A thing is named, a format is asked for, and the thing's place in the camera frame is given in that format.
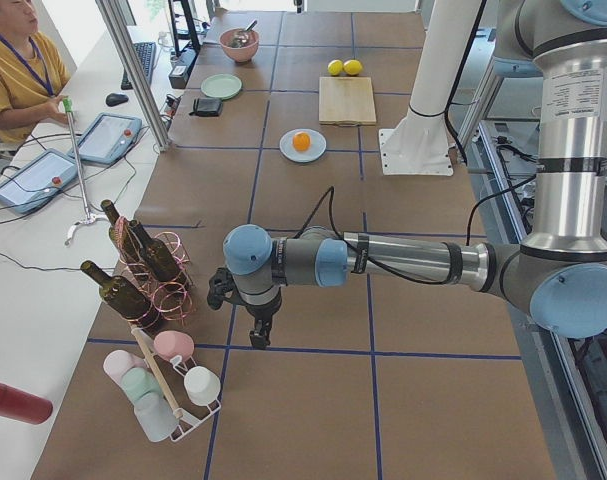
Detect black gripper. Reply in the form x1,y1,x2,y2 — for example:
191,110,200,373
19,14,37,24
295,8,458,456
207,267,282,349

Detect orange fruit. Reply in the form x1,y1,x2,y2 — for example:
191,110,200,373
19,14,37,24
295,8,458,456
292,131,311,152

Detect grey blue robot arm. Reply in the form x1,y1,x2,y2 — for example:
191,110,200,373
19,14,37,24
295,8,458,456
207,1,607,349

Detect light blue plate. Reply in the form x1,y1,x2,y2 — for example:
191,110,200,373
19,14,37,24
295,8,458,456
279,129,327,163

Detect green plate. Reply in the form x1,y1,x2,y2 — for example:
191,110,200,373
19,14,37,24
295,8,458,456
200,73,243,100

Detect white cup right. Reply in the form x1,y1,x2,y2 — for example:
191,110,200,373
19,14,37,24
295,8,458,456
184,366,221,406

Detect pink cup top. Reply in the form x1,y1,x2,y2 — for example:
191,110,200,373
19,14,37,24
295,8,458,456
153,330,195,361

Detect mint green cup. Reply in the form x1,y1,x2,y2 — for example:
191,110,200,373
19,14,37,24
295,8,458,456
120,367,163,404

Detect light grey cup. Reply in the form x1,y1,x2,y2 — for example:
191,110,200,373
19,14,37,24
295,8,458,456
133,392,179,442

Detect dark wine bottle middle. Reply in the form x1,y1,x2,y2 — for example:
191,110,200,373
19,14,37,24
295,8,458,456
128,219,189,290

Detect dark wine bottle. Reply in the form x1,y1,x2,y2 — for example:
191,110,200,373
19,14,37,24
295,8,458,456
100,199,139,263
80,260,163,333
128,219,189,290

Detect pale pink cup left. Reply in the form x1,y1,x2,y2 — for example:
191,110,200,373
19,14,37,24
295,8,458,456
103,350,147,386

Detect dark wine bottle front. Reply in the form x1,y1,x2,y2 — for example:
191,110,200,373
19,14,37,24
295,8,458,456
80,260,163,333

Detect dark wine bottle back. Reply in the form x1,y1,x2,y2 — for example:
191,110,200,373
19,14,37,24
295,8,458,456
100,199,139,263

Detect black folded cloth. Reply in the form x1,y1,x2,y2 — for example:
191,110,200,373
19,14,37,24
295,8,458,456
189,97,223,117

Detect blue teach pendant far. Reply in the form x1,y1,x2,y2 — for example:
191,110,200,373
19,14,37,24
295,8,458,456
77,112,142,166

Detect blue teach pendant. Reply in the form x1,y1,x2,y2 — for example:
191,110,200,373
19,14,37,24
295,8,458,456
0,149,77,214
77,112,142,166

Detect wooden cutting board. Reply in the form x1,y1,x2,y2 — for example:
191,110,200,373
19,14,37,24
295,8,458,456
318,77,377,125

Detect red thermos bottle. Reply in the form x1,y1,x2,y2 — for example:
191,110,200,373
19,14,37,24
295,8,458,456
0,383,53,425

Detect blue teach pendant near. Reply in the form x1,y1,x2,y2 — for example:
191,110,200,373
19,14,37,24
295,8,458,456
0,149,77,214

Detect black power strip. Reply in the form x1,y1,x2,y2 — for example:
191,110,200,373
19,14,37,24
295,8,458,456
168,48,197,90

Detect black computer mouse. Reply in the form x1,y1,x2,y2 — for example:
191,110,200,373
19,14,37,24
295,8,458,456
105,92,129,107

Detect yellow lemon left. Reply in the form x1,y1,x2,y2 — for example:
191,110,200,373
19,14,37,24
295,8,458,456
327,59,344,77

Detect yellow lemon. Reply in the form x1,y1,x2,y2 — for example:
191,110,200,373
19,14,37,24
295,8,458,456
327,59,344,77
343,59,363,76

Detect yellow lemon right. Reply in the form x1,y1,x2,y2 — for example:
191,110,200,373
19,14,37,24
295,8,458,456
343,59,363,76

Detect pink bowl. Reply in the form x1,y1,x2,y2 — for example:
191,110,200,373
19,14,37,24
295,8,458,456
219,28,259,63

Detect metal stand green clip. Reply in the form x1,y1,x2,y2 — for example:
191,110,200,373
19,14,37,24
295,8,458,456
62,97,107,247

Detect black keyboard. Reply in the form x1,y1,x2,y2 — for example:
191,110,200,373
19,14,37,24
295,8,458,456
120,41,158,91

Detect metal scoop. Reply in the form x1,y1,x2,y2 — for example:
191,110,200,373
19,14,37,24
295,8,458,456
228,19,258,48

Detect person in yellow shirt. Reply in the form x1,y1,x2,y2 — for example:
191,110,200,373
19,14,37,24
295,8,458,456
0,1,70,144

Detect white wire cup rack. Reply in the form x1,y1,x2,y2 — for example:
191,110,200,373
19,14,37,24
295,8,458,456
131,328,221,443

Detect wooden rack handle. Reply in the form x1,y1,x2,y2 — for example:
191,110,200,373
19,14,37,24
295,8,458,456
131,328,183,419

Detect copper wire wine rack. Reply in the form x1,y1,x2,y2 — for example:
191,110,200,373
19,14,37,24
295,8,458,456
119,231,194,325

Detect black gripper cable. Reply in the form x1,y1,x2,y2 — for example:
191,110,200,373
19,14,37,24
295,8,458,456
295,186,539,287

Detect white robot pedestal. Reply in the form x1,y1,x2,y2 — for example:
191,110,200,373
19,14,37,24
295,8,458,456
379,0,485,176

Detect aluminium frame post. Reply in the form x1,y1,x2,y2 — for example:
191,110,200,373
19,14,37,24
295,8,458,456
95,0,171,152

